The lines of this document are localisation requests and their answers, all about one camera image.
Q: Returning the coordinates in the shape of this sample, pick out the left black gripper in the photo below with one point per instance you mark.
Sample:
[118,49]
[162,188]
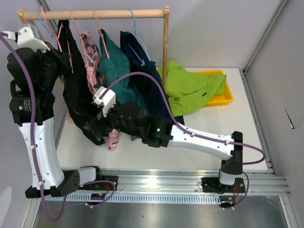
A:
[63,60]

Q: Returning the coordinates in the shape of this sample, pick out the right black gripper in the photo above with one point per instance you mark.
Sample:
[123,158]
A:
[92,124]

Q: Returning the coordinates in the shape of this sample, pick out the light blue hanger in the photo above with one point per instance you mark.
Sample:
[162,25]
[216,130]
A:
[136,36]
[46,26]

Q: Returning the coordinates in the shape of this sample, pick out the black shorts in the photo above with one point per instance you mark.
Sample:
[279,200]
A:
[76,93]

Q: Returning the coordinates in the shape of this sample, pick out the pink patterned shorts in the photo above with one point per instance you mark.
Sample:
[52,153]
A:
[93,61]

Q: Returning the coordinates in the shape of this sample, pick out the teal green shorts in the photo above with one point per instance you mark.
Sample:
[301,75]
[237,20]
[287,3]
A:
[114,68]

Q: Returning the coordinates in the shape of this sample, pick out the lime green shorts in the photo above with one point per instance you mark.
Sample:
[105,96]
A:
[189,91]

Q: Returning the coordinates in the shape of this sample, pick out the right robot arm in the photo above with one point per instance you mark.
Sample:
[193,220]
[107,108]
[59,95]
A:
[157,132]

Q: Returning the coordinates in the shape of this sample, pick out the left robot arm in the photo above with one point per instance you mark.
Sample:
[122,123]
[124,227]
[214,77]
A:
[33,113]

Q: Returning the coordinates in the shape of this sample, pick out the navy blue shorts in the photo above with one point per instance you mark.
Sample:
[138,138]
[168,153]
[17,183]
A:
[146,87]

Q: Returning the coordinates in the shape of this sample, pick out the wooden clothes rack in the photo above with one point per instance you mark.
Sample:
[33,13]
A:
[26,16]

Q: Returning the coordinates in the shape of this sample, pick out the yellow plastic tray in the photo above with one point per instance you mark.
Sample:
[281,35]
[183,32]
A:
[219,100]

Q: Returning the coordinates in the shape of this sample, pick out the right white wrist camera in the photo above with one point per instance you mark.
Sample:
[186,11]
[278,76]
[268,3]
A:
[106,99]

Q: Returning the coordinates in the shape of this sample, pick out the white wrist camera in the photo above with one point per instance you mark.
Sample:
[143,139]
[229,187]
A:
[28,37]
[106,99]

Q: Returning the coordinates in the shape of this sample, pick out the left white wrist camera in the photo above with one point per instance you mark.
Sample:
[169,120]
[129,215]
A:
[28,37]

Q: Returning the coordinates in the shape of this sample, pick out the slotted cable duct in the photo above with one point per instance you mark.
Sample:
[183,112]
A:
[86,197]

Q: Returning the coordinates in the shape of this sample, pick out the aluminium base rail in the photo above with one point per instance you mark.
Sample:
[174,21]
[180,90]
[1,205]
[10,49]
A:
[189,182]

